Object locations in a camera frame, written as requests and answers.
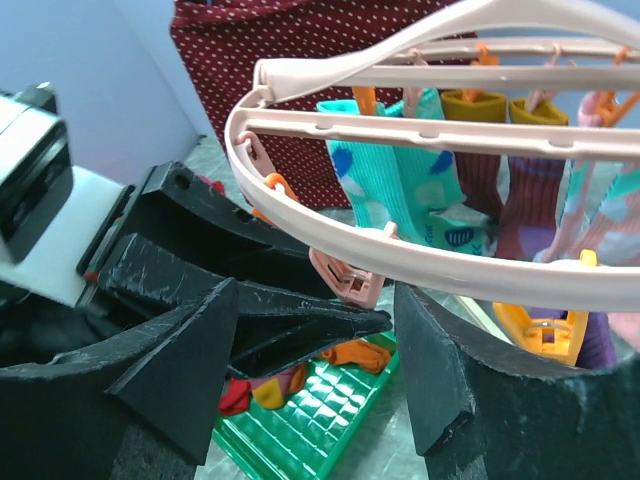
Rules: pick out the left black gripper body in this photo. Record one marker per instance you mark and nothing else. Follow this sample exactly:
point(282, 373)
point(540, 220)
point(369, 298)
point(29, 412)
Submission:
point(61, 309)

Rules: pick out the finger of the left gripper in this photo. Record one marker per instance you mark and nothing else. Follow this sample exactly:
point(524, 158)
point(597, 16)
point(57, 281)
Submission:
point(276, 328)
point(182, 213)

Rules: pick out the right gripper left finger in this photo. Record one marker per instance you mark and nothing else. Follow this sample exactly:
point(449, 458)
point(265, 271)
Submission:
point(139, 405)

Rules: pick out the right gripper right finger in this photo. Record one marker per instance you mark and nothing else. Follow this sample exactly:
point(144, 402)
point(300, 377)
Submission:
point(481, 408)

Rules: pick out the maroon yellow striped sock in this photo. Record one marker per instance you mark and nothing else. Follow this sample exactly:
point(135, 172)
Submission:
point(597, 350)

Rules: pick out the pink round clip hanger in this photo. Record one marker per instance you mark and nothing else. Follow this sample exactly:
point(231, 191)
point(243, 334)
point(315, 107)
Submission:
point(544, 56)

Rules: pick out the folded pink cloth stack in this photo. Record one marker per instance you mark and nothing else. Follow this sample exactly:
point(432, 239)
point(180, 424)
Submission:
point(213, 185)

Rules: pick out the red sock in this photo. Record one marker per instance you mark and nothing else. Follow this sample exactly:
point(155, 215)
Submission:
point(236, 399)

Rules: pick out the orange sock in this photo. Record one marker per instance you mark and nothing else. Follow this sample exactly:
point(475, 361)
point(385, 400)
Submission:
point(367, 356)

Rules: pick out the green plastic tray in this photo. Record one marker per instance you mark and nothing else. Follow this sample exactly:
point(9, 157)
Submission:
point(306, 437)

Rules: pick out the teal patterned hanging sock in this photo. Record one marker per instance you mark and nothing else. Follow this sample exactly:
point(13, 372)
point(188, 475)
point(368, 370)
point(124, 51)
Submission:
point(368, 174)

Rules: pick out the maroon purple hanging sock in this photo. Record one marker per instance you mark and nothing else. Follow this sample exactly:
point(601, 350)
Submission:
point(477, 171)

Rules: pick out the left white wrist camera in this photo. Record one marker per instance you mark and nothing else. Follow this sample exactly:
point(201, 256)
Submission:
point(53, 213)

